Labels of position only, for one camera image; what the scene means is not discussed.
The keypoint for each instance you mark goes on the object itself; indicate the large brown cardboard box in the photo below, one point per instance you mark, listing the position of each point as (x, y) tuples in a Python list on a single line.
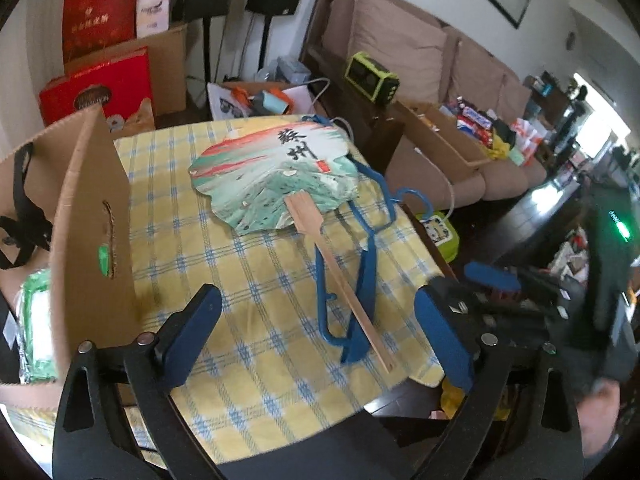
[(167, 55)]

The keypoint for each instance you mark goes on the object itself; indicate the red tea gift bag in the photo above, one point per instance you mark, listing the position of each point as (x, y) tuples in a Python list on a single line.
[(90, 25)]

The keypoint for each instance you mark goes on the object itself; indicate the person right hand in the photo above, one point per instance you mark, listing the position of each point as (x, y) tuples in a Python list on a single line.
[(597, 415)]

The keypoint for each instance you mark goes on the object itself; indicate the yellow plaid tablecloth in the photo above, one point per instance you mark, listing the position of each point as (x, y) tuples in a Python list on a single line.
[(266, 377)]

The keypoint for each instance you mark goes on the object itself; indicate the cardboard tray with snacks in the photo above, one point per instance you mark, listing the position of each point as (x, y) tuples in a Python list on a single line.
[(435, 137)]

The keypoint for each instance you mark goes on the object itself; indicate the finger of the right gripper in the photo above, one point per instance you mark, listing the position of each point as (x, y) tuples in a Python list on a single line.
[(532, 283), (500, 309)]

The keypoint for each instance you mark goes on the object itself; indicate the green wet wipes box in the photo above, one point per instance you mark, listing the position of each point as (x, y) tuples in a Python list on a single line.
[(442, 234)]

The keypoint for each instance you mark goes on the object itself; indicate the pink tissue pack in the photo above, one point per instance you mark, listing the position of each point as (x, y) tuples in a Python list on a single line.
[(152, 17)]

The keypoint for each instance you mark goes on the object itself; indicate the green desiccant bead pack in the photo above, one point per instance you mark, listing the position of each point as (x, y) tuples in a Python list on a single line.
[(35, 347)]

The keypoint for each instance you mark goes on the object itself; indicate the red chocolate gift box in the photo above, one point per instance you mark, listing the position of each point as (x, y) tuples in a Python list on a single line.
[(121, 86)]

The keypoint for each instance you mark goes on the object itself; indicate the green portable radio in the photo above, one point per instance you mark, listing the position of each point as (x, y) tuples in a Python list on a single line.
[(372, 79)]

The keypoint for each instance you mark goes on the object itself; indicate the painted paper hand fan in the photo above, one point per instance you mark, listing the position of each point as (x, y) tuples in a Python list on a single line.
[(293, 175)]

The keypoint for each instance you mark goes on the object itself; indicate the teal and orange device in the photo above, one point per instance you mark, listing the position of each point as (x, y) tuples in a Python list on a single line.
[(265, 102)]

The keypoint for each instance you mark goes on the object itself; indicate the black pouch with label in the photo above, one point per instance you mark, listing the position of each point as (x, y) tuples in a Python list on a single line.
[(10, 363)]

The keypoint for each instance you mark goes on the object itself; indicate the blue plastic clothes hanger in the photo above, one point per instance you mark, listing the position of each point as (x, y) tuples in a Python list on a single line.
[(355, 345)]

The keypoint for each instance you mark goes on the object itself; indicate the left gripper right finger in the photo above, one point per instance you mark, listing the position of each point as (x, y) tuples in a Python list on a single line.
[(517, 418)]

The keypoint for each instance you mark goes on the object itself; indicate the open cardboard box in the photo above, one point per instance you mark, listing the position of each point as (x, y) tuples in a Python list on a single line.
[(77, 179)]

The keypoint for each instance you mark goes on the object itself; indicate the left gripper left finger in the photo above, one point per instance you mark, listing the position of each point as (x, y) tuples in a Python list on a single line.
[(92, 436)]

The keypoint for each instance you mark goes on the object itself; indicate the brown sofa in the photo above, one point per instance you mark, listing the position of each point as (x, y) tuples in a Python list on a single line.
[(436, 64)]

